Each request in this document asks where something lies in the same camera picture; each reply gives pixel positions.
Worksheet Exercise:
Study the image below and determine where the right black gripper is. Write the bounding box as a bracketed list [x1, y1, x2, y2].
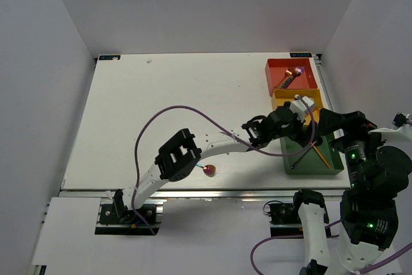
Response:
[315, 106, 395, 188]

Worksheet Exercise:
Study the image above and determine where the black spoon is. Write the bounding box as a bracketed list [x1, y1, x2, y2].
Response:
[290, 137, 323, 169]

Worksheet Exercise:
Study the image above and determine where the orange spoon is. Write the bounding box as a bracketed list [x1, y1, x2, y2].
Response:
[313, 146, 332, 170]

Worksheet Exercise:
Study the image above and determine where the gold fork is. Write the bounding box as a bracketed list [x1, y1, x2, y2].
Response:
[274, 66, 300, 89]

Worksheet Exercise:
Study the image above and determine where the purple fork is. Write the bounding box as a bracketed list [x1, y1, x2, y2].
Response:
[293, 67, 304, 77]

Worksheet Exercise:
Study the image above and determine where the iridescent rainbow spoon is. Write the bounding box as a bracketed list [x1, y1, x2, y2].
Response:
[196, 164, 216, 177]

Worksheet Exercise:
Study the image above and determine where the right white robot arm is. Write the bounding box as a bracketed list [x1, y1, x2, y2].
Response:
[290, 108, 411, 274]

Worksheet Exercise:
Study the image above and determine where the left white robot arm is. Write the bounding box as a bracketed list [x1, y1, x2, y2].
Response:
[113, 96, 315, 223]

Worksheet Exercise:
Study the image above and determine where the yellow container box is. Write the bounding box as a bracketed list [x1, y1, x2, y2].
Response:
[272, 89, 324, 122]

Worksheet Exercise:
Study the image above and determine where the green container box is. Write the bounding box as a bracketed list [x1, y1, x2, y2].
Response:
[283, 133, 344, 176]

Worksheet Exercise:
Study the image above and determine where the red container box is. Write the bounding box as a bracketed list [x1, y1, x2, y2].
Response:
[265, 59, 323, 98]

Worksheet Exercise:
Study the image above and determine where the right blue table label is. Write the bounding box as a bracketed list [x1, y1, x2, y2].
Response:
[289, 52, 312, 58]

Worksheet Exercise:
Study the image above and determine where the blue table label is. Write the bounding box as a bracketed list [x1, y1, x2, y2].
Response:
[289, 52, 312, 58]
[98, 55, 121, 61]

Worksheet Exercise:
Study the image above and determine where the left blue table label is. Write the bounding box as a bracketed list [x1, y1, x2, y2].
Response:
[98, 55, 121, 61]

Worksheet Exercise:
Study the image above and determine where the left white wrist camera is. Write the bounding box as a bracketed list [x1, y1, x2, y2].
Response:
[289, 95, 316, 122]

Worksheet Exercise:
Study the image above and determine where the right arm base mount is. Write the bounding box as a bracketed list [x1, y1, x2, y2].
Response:
[263, 200, 303, 238]

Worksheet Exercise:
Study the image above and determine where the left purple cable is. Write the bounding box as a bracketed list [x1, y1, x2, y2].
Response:
[134, 96, 318, 236]

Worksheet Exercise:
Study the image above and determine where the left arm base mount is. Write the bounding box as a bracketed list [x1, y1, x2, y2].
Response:
[95, 204, 162, 236]

